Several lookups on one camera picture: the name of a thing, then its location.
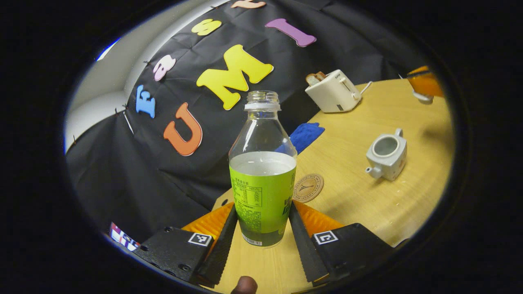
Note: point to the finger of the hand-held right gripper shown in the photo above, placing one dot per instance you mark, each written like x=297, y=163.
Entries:
x=425, y=81

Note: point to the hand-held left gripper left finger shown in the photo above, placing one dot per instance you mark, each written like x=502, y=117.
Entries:
x=220, y=253

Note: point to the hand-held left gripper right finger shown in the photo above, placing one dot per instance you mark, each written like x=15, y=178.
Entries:
x=304, y=253

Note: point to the round cork coaster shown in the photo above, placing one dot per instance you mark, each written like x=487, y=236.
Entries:
x=308, y=188

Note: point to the green label water bottle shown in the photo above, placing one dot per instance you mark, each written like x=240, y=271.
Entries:
x=261, y=196

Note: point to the grey ceramic teacup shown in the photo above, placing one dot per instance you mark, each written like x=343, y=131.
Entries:
x=388, y=161

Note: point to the white toaster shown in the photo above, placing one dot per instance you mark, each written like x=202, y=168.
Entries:
x=333, y=94

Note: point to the computer monitor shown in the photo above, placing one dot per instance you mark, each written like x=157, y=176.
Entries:
x=122, y=237

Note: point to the bread slice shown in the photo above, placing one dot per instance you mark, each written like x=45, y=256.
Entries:
x=314, y=77

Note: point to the blue cloth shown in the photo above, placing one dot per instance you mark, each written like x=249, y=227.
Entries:
x=307, y=134

